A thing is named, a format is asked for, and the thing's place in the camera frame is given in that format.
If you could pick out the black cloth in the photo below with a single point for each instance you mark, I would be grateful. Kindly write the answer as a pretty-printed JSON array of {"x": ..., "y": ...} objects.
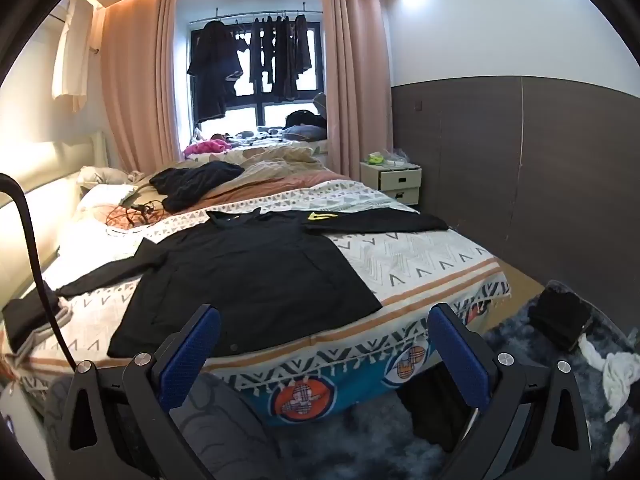
[{"x": 435, "y": 410}]

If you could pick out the row of hanging dark clothes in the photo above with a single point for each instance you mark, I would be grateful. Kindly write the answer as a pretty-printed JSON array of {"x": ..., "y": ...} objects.
[{"x": 280, "y": 55}]

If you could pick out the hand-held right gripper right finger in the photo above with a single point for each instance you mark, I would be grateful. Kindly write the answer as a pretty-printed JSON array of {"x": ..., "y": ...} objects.
[{"x": 457, "y": 355}]

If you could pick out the grey patterned cloth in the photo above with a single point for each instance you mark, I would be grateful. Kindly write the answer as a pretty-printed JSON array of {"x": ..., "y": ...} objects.
[{"x": 225, "y": 420}]

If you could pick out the white nightstand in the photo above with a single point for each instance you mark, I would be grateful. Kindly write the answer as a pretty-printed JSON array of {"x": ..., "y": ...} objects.
[{"x": 400, "y": 180}]

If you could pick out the green item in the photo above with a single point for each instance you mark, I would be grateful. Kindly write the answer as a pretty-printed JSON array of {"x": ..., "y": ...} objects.
[{"x": 375, "y": 159}]

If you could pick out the pink cloth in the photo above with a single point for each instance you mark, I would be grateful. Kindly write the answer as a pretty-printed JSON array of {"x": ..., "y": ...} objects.
[{"x": 205, "y": 147}]

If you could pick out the grey cushion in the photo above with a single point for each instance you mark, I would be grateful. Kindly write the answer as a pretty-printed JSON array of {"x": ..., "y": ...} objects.
[{"x": 305, "y": 132}]

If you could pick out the beige duvet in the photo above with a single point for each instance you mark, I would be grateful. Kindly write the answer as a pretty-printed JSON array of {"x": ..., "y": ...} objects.
[{"x": 280, "y": 165}]

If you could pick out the white pillow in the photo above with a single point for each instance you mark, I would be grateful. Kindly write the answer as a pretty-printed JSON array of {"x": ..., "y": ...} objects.
[{"x": 105, "y": 197}]

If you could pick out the black jacket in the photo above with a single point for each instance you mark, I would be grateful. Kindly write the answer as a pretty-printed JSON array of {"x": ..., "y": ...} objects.
[{"x": 250, "y": 280}]

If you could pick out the white cloth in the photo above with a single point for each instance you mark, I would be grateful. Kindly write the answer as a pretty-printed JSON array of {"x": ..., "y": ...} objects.
[{"x": 615, "y": 375}]

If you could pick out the hanging black coat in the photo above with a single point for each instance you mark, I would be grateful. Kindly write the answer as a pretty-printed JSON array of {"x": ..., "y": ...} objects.
[{"x": 212, "y": 70}]

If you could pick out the shaggy grey rug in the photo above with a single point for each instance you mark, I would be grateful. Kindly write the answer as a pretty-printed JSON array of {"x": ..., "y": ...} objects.
[{"x": 350, "y": 450}]

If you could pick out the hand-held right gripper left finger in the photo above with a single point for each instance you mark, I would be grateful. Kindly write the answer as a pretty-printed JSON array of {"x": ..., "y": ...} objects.
[{"x": 192, "y": 355}]

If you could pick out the black clothes pile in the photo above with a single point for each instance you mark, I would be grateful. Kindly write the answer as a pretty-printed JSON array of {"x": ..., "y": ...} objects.
[{"x": 560, "y": 315}]

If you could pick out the patterned bed blanket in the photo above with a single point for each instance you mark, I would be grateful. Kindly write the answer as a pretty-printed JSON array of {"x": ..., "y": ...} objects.
[{"x": 410, "y": 265}]

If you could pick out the pink curtain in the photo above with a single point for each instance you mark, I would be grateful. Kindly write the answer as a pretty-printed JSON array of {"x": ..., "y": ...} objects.
[
  {"x": 355, "y": 85},
  {"x": 140, "y": 85}
]

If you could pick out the crumpled black garment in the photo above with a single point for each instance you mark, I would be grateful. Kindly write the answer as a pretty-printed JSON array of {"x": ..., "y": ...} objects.
[{"x": 195, "y": 182}]

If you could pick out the folded black clothes stack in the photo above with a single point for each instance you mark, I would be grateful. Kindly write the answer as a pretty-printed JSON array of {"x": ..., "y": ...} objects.
[{"x": 30, "y": 315}]

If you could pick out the clear plastic bag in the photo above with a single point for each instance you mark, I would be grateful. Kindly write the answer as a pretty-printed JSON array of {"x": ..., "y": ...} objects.
[{"x": 396, "y": 159}]

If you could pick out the cream headboard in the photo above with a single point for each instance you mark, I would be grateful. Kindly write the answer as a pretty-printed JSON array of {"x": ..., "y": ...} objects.
[{"x": 50, "y": 160}]

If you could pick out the black bag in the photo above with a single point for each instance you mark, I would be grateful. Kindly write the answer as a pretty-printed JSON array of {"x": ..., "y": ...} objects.
[{"x": 302, "y": 117}]

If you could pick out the hanging white garment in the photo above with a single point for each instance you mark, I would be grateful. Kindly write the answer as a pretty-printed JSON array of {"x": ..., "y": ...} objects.
[{"x": 70, "y": 60}]

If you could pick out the dark clothes hanging at window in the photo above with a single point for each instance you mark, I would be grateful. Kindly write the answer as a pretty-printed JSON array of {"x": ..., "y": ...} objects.
[{"x": 280, "y": 112}]

